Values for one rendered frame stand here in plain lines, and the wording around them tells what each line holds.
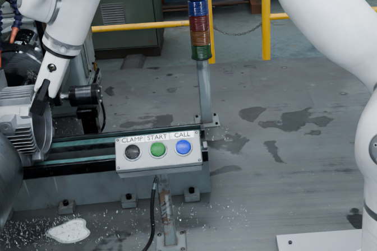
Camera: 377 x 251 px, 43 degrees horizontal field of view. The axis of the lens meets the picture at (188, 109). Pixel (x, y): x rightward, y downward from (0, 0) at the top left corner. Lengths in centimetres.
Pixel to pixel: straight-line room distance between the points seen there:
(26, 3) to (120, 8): 329
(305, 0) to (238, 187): 66
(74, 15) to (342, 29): 54
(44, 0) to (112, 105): 82
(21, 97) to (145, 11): 312
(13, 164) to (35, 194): 28
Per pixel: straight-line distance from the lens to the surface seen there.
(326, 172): 133
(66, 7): 101
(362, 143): 71
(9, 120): 116
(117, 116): 167
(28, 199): 130
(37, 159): 121
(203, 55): 143
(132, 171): 95
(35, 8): 100
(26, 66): 142
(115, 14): 428
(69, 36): 103
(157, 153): 93
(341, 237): 110
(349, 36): 73
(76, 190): 126
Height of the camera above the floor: 157
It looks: 28 degrees down
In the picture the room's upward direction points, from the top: 5 degrees counter-clockwise
